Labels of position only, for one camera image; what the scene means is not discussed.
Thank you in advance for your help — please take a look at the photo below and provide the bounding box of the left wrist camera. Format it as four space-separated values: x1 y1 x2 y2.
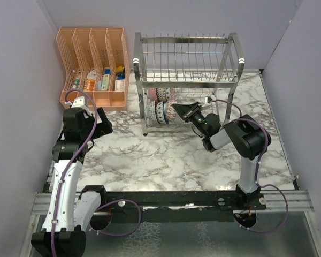
65 96 88 110

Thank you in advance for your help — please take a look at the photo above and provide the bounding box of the yellow black item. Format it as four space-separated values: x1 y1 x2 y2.
115 66 125 77

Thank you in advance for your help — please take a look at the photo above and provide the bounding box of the small bottle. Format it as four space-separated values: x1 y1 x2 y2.
72 77 80 89

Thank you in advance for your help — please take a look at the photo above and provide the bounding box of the blue floral bowl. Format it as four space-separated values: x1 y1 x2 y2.
155 101 166 124

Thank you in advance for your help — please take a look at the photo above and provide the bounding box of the brown patterned bowl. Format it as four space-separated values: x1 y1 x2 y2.
156 88 166 102

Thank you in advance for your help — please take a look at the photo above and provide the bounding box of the white label box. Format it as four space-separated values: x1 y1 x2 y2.
115 79 125 92

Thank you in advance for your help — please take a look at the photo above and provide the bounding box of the peach desk organizer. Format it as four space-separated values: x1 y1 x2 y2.
56 28 130 111

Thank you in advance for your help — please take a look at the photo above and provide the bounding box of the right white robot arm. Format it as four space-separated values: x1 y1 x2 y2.
173 102 271 209

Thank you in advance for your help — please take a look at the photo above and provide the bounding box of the blue triangle bowl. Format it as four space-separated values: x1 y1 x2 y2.
164 99 183 124

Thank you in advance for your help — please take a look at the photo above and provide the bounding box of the green white box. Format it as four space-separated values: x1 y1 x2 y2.
97 68 111 91

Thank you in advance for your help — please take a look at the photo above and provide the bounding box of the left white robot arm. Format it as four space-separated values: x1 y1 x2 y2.
31 107 112 256

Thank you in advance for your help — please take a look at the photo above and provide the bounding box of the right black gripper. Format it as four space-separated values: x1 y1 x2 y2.
172 102 209 137

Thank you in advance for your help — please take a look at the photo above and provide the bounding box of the steel dish rack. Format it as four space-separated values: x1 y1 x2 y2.
133 32 245 136

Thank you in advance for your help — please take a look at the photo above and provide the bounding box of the orange white box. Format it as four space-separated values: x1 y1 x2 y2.
83 70 97 92

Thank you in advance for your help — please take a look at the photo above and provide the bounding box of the red geometric bowl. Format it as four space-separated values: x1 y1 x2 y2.
146 101 157 124

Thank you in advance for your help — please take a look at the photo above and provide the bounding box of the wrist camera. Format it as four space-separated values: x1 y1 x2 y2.
204 96 216 105
65 96 88 110

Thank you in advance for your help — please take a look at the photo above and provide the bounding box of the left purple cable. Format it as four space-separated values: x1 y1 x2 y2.
51 89 142 256

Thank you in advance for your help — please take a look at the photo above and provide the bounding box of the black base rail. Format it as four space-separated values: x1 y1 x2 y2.
42 187 268 223

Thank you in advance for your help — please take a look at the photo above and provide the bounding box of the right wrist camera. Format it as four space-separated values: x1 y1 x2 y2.
204 96 216 105

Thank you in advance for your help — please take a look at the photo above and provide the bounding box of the pink circle pattern bowl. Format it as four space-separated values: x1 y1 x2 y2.
165 88 175 101

